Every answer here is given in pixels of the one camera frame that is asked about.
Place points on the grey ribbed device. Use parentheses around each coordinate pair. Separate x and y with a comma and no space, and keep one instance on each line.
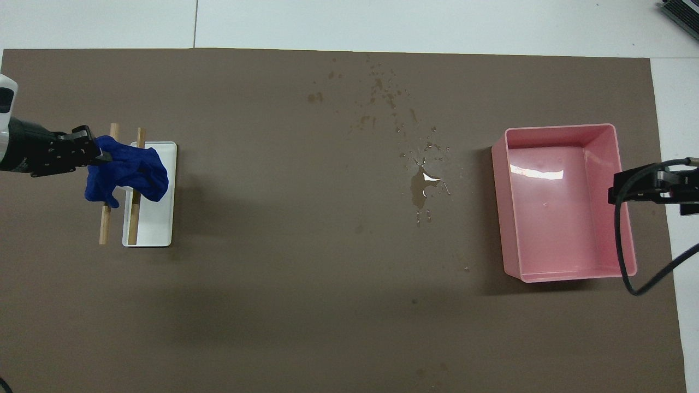
(682,11)

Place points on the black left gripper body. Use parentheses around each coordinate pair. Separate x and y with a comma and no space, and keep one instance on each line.
(38,153)

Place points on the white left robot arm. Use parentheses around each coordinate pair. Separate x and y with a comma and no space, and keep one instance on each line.
(5,98)

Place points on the blue towel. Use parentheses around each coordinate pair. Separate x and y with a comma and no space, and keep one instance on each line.
(131,169)

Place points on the pink plastic bin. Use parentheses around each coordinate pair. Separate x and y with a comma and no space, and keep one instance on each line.
(551,218)

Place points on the brown table mat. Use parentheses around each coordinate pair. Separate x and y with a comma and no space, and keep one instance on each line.
(300,273)

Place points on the spilled water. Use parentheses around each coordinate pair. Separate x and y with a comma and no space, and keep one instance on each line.
(420,185)

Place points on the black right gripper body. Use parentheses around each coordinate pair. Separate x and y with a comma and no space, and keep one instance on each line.
(680,183)

